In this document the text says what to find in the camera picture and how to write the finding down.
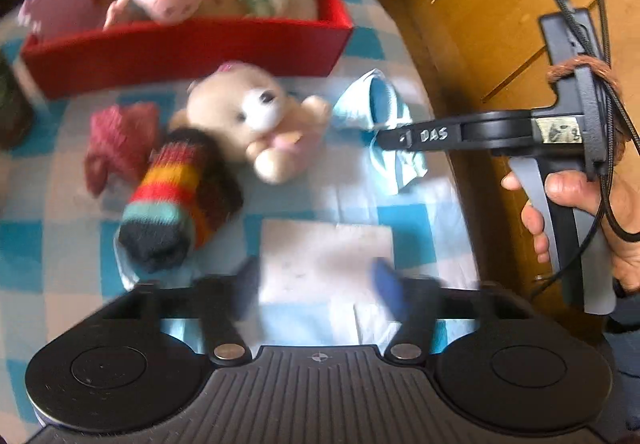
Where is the dark green drink can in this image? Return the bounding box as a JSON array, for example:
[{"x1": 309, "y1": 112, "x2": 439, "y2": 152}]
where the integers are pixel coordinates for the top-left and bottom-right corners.
[{"x1": 0, "y1": 49, "x2": 35, "y2": 151}]

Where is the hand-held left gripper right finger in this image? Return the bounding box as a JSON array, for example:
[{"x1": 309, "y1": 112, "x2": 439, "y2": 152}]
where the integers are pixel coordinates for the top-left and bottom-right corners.
[{"x1": 370, "y1": 257, "x2": 537, "y2": 366}]

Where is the brown twisted cord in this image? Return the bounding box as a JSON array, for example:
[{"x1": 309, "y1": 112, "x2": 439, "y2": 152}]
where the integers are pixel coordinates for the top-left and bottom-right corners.
[{"x1": 547, "y1": 54, "x2": 622, "y2": 86}]

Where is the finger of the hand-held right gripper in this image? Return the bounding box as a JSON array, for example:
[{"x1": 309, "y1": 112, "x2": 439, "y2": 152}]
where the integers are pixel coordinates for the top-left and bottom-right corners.
[{"x1": 375, "y1": 110, "x2": 534, "y2": 156}]

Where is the lilac fuzzy cloth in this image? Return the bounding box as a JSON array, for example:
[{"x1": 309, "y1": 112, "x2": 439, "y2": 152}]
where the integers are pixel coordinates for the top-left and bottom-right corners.
[{"x1": 17, "y1": 0, "x2": 99, "y2": 42}]

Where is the beige teddy bear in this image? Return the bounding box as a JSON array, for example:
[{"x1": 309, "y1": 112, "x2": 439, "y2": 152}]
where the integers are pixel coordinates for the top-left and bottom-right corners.
[{"x1": 167, "y1": 62, "x2": 333, "y2": 185}]

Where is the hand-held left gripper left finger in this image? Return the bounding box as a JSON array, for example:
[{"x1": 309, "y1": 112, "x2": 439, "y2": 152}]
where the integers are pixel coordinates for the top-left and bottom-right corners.
[{"x1": 120, "y1": 257, "x2": 262, "y2": 366}]

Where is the red cardboard box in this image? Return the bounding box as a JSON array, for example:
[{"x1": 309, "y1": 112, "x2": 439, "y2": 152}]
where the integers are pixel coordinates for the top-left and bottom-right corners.
[{"x1": 20, "y1": 0, "x2": 355, "y2": 101}]

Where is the blue checkered tablecloth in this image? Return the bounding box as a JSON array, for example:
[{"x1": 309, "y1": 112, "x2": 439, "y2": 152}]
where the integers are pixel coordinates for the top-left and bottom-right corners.
[{"x1": 0, "y1": 0, "x2": 482, "y2": 431}]

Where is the person's right hand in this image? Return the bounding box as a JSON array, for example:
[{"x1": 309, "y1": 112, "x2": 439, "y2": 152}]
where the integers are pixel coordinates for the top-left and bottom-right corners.
[{"x1": 501, "y1": 159, "x2": 640, "y2": 296}]

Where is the light blue cloth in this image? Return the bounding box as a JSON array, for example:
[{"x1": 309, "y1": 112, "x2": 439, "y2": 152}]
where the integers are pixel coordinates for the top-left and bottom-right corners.
[{"x1": 331, "y1": 68, "x2": 430, "y2": 196}]

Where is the red knitted cloth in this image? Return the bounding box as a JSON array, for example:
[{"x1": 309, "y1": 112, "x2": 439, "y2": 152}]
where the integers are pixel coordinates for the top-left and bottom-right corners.
[{"x1": 84, "y1": 103, "x2": 162, "y2": 198}]

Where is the striped knitted sock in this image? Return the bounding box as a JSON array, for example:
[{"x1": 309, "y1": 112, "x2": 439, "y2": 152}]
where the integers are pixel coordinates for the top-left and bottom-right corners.
[{"x1": 116, "y1": 127, "x2": 245, "y2": 274}]

